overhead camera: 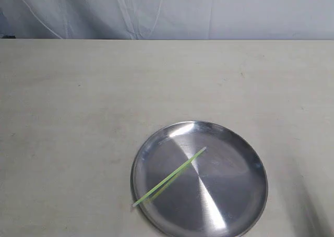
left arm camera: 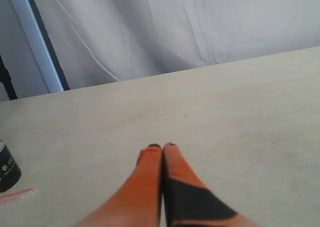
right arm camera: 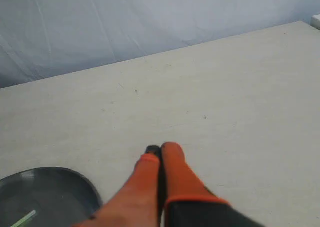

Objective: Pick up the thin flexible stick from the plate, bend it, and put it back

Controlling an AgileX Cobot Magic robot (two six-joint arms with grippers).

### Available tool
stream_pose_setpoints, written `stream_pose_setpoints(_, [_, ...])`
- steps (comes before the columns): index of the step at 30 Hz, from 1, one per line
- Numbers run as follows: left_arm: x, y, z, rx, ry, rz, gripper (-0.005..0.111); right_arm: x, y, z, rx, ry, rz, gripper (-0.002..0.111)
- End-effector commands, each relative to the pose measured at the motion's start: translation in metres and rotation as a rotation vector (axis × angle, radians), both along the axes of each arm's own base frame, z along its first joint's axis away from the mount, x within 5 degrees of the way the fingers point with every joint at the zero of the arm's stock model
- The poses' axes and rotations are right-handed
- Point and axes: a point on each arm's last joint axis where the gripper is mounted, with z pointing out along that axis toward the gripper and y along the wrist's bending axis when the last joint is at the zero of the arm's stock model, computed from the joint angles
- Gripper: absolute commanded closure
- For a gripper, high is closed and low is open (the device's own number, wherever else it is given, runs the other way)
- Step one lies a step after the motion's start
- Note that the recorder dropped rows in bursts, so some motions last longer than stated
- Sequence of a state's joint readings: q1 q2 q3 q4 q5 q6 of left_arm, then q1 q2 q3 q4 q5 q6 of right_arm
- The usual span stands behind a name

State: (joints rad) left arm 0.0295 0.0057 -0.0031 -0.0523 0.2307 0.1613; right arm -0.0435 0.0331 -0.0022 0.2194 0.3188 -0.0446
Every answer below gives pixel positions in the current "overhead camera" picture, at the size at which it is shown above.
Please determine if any green glow stick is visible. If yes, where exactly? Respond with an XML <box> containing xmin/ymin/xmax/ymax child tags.
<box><xmin>132</xmin><ymin>146</ymin><xmax>207</xmax><ymax>208</ymax></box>

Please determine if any round stainless steel plate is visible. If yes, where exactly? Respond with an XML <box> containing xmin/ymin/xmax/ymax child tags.
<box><xmin>130</xmin><ymin>121</ymin><xmax>268</xmax><ymax>236</ymax></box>

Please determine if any white fabric backdrop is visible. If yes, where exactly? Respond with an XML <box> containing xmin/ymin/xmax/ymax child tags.
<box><xmin>1</xmin><ymin>0</ymin><xmax>333</xmax><ymax>40</ymax></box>

